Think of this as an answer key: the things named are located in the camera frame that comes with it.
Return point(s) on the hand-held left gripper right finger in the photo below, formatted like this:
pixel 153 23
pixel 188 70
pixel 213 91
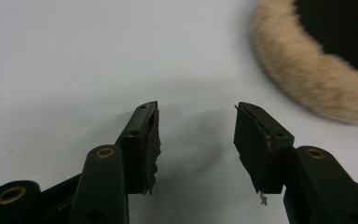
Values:
pixel 261 149

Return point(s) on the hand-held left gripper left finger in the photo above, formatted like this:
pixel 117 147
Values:
pixel 136 149

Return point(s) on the black cloth with beige fur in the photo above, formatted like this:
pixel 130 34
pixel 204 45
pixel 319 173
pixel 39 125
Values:
pixel 301 71

